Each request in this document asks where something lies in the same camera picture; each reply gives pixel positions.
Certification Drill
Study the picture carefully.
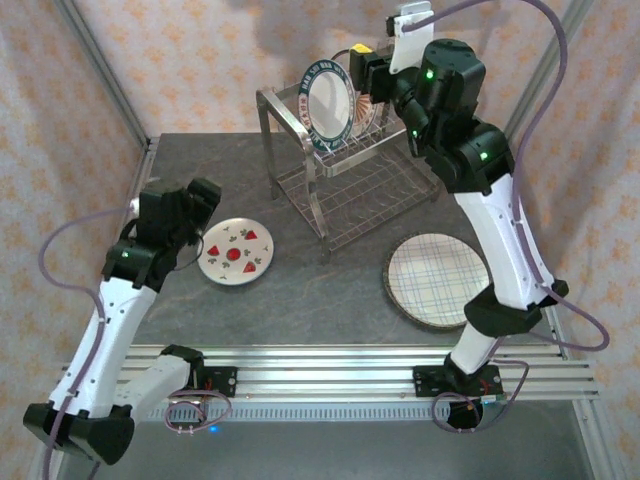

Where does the textured glass plate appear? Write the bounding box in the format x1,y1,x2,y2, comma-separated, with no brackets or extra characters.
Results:
382,230,494,335

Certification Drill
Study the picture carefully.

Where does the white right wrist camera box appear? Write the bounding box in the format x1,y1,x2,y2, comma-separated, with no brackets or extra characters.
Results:
384,0,435,76

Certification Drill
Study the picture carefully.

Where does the blue grid pattern plate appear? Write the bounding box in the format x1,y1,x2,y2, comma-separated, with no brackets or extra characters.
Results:
387,233,489,326

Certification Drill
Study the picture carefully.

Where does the stainless steel dish rack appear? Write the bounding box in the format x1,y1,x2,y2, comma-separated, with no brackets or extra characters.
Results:
255,74,446,257

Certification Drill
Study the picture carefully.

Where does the aluminium frame post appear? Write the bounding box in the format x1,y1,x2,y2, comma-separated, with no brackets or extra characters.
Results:
52,0,154,151
499,0,596,149

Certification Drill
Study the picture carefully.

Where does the strawberry print blue rim plate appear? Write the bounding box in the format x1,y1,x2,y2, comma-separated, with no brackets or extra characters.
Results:
197,216,276,287

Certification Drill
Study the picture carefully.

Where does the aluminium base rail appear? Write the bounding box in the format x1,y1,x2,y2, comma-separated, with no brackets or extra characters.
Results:
52,344,601,401

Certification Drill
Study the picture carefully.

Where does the green rim lettered plate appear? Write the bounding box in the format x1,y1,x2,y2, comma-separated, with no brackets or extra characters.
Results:
298,59,357,154

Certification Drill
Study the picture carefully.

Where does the slotted grey cable duct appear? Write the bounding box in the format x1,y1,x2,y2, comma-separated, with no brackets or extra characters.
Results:
72,403,584,422

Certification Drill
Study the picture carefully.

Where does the thin black left gripper wire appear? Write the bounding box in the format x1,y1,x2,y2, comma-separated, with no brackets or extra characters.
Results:
172,233,205,272

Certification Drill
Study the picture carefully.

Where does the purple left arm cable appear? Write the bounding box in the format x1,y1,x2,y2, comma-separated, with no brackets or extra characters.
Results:
38,207,232,480

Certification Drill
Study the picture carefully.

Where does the aluminium table side rail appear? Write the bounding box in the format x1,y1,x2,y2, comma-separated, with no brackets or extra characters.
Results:
79,137,161,361

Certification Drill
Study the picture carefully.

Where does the orange flower pattern plate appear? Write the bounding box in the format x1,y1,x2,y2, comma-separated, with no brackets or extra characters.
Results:
332,48,381,140

